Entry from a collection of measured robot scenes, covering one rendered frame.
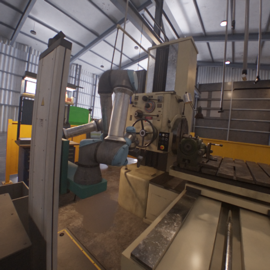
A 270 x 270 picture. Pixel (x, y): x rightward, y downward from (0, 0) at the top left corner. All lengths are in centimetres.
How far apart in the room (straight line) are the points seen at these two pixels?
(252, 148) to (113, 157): 371
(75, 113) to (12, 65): 988
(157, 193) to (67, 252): 118
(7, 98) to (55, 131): 1345
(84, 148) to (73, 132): 59
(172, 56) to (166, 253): 273
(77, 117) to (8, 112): 933
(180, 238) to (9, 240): 88
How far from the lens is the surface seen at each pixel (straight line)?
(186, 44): 288
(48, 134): 80
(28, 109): 299
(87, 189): 77
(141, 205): 229
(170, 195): 198
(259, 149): 411
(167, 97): 186
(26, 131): 364
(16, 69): 1462
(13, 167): 374
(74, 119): 540
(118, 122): 71
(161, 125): 183
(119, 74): 79
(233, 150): 407
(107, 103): 86
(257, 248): 126
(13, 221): 100
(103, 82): 83
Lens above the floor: 137
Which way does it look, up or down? 1 degrees down
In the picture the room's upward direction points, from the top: 6 degrees clockwise
